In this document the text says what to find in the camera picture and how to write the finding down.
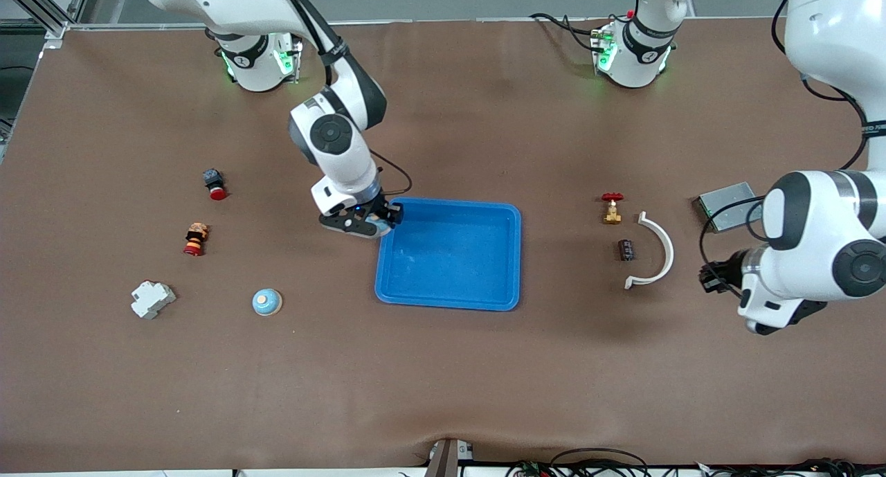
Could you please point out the blue round desk bell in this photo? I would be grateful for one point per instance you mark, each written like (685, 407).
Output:
(266, 302)
(378, 222)

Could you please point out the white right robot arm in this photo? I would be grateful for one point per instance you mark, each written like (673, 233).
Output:
(332, 138)

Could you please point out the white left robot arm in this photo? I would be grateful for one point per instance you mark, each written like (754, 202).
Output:
(830, 41)

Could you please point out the blue plastic tray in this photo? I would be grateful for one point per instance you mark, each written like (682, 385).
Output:
(450, 255)

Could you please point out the silver metal electronics box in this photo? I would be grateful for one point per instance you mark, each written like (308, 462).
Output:
(723, 203)

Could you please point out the brass valve red handwheel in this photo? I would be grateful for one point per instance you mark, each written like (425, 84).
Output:
(612, 215)

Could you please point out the red pushbutton dark body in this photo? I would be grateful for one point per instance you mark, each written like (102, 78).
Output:
(215, 184)

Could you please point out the red orange emergency button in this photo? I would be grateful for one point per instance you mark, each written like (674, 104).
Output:
(196, 239)

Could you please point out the brown table mat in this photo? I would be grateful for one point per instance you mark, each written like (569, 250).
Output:
(443, 380)

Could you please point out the white circuit breaker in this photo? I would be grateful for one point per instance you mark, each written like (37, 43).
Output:
(152, 300)

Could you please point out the white curved plastic bracket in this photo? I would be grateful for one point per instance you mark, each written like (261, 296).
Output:
(668, 252)

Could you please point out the silver table edge rail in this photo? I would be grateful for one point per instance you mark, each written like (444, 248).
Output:
(429, 21)

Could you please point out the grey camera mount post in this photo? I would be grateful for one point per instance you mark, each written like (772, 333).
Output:
(446, 460)

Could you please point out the aluminium frame profile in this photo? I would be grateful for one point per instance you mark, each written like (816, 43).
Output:
(55, 28)

